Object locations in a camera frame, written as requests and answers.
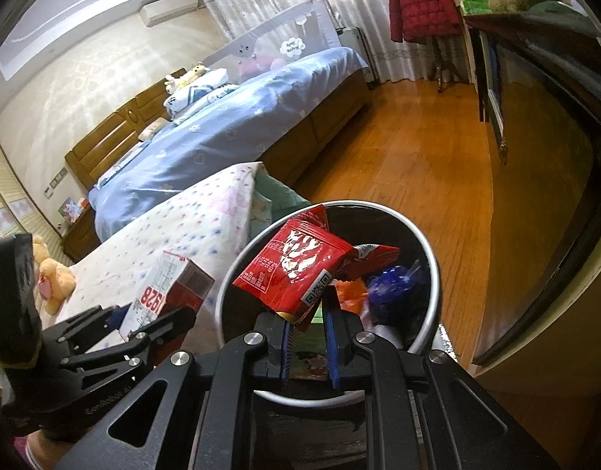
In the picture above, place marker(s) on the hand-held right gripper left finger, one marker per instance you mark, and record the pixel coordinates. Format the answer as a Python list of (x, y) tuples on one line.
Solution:
[(286, 357)]

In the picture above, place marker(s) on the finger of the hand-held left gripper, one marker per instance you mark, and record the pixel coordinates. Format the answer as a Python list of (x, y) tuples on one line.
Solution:
[(80, 323), (148, 338)]

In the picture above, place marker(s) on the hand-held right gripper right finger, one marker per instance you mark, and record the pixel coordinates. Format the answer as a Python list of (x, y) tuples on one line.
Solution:
[(333, 352)]

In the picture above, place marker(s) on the red white carton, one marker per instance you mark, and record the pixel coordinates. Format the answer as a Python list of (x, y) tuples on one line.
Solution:
[(173, 279)]

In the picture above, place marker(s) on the white trash bin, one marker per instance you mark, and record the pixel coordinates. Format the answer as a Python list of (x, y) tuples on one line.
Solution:
[(427, 264)]

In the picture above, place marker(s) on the green packet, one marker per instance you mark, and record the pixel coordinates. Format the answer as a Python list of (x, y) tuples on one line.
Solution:
[(312, 342)]

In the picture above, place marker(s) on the beige teddy bear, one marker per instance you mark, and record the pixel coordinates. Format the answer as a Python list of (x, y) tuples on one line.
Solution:
[(53, 274)]

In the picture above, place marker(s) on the orange clear plastic bag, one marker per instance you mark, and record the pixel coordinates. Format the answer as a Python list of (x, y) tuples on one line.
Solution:
[(351, 296)]

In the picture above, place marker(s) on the blue plastic bag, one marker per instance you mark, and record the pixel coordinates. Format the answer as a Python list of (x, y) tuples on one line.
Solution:
[(393, 289)]

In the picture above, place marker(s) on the wooden nightstand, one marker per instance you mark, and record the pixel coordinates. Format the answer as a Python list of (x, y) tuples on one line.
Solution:
[(82, 235)]

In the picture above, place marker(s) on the red white snack packet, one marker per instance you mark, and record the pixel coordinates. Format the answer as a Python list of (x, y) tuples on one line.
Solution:
[(378, 254)]

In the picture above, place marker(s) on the beige sliding door wardrobe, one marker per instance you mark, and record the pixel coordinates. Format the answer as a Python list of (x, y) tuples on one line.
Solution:
[(11, 196)]

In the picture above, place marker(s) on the colourful box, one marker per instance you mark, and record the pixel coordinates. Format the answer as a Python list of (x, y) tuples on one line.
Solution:
[(72, 208)]

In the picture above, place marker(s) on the silver glitter cloth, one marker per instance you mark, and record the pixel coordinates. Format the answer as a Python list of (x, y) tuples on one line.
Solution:
[(447, 342)]

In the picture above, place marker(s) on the green cloth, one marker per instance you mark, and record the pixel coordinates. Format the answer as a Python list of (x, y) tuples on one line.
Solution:
[(280, 196)]

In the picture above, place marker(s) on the pink pillow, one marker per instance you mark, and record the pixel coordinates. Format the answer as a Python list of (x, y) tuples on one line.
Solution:
[(151, 129)]

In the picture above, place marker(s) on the bed with blue blanket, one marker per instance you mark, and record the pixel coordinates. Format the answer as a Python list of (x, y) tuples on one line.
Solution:
[(222, 137)]

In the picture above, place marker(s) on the folded white blue blanket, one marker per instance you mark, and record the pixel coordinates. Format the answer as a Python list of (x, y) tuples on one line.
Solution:
[(197, 93)]

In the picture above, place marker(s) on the yellow plush toy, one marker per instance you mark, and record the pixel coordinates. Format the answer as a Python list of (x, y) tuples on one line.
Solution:
[(185, 76)]

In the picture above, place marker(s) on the dark wooden cabinet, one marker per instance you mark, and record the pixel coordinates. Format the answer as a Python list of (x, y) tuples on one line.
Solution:
[(550, 156)]

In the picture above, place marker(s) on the wooden coat stand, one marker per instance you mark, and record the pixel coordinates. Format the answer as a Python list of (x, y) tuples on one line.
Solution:
[(442, 63)]

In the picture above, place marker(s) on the white air conditioner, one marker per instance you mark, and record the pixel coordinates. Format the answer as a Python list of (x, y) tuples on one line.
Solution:
[(168, 7)]

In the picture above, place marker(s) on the red quilted jacket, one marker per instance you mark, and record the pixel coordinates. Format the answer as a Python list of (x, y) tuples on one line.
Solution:
[(422, 5)]

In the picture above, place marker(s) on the wall switch panel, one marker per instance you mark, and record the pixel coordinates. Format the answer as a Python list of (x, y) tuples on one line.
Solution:
[(55, 183)]

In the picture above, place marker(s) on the wooden bed frame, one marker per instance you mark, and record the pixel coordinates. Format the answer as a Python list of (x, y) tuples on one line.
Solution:
[(104, 137)]

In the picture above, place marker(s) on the grey bed guard rail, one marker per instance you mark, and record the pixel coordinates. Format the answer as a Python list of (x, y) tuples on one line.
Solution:
[(280, 29)]

